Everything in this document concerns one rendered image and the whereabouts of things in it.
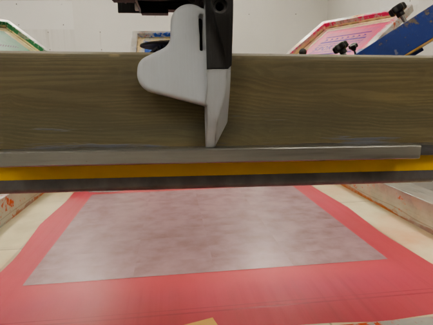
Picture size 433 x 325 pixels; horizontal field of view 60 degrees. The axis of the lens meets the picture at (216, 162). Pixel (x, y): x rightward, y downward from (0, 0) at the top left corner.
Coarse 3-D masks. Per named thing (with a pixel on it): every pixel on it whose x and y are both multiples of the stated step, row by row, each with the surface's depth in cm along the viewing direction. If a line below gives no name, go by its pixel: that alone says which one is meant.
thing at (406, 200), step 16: (368, 192) 56; (384, 192) 52; (400, 192) 48; (416, 192) 47; (432, 192) 47; (0, 208) 47; (16, 208) 52; (400, 208) 48; (416, 208) 45; (432, 208) 42; (0, 224) 47; (416, 224) 45; (432, 224) 42; (384, 320) 21; (400, 320) 21; (416, 320) 21; (432, 320) 21
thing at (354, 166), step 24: (0, 168) 27; (24, 168) 27; (48, 168) 27; (72, 168) 27; (96, 168) 27; (120, 168) 28; (144, 168) 28; (168, 168) 28; (192, 168) 28; (216, 168) 28; (240, 168) 29; (264, 168) 29; (288, 168) 29; (312, 168) 29; (336, 168) 29; (360, 168) 30; (384, 168) 30; (408, 168) 30; (432, 168) 30
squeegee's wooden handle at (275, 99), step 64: (0, 64) 24; (64, 64) 25; (128, 64) 25; (256, 64) 26; (320, 64) 27; (384, 64) 27; (0, 128) 25; (64, 128) 26; (128, 128) 26; (192, 128) 27; (256, 128) 27; (320, 128) 28; (384, 128) 28
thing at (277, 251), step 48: (240, 192) 62; (288, 192) 61; (240, 240) 42; (288, 240) 42; (336, 240) 41; (384, 240) 41; (240, 288) 32; (288, 288) 32; (336, 288) 31; (384, 288) 31; (432, 288) 31
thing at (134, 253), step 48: (96, 192) 63; (144, 192) 63; (192, 192) 62; (48, 240) 43; (96, 240) 43; (144, 240) 42; (192, 240) 42; (0, 288) 32; (48, 288) 32; (96, 288) 32; (144, 288) 32; (192, 288) 32
